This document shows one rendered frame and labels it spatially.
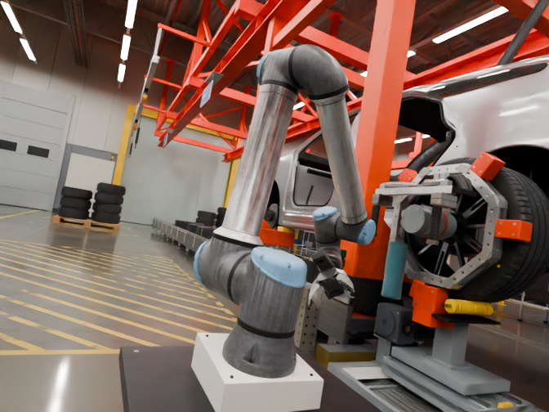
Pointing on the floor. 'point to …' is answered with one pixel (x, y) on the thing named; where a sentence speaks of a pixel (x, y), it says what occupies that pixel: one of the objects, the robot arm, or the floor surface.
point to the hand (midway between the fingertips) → (329, 297)
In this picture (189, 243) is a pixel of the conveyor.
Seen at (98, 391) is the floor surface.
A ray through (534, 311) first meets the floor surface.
